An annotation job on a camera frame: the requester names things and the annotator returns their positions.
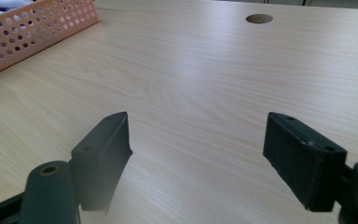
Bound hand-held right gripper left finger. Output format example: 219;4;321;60
70;111;134;216

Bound white printed towel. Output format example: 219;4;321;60
0;0;41;21

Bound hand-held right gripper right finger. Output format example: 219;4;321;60
262;112;348;213

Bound pink perforated plastic basket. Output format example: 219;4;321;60
0;0;101;80

